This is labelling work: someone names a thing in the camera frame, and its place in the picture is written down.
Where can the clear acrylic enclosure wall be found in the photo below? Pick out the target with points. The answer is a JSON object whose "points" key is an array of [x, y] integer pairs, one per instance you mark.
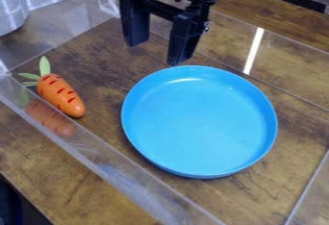
{"points": [[75, 166]]}

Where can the orange toy carrot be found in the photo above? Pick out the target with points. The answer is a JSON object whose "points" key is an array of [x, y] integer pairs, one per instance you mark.
{"points": [[55, 89]]}

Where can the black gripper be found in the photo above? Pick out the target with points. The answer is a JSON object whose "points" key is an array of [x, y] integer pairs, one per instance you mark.
{"points": [[190, 16]]}

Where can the blue round tray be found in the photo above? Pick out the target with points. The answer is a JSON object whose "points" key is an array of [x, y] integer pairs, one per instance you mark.
{"points": [[199, 121]]}

